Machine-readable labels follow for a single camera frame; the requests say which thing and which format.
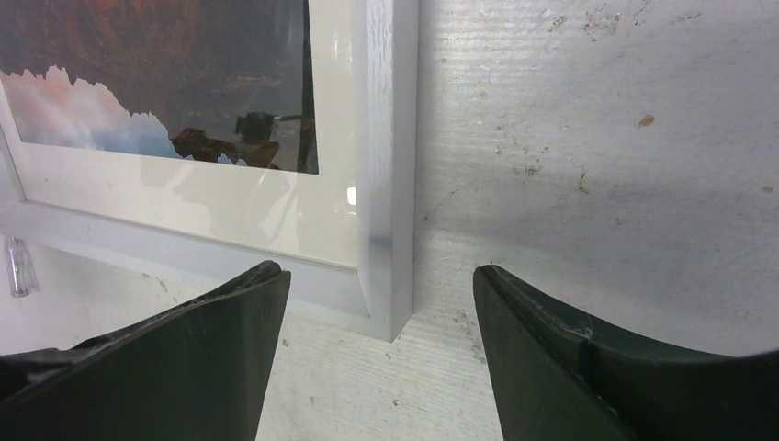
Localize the clear handle screwdriver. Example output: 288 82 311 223
5 236 40 299

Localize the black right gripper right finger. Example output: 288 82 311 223
473 265 778 440

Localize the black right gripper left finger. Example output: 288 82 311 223
1 261 291 440

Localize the white picture frame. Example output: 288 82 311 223
1 1 420 341

